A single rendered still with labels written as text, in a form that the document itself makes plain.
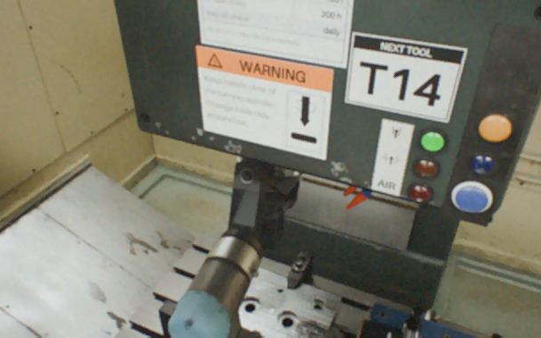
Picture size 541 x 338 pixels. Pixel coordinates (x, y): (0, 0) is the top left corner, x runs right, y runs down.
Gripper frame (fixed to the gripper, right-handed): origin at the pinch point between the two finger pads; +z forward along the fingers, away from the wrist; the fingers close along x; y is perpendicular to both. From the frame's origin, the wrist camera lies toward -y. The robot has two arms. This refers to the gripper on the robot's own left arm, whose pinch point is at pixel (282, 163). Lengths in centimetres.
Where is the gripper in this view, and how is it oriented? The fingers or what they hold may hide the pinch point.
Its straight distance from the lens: 81.8
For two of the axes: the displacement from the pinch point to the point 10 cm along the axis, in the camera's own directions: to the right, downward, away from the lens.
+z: 3.4, -6.0, 7.3
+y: 0.2, 7.8, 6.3
